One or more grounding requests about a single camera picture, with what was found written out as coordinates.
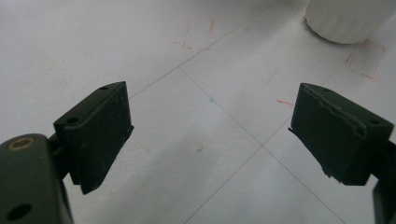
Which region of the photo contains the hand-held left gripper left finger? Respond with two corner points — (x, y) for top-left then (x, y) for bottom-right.
(48, 81), (135, 196)

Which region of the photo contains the white ribbed cup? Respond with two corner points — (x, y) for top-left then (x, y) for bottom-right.
(304, 0), (396, 45)

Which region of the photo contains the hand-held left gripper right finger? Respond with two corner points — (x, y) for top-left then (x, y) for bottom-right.
(288, 82), (396, 187)

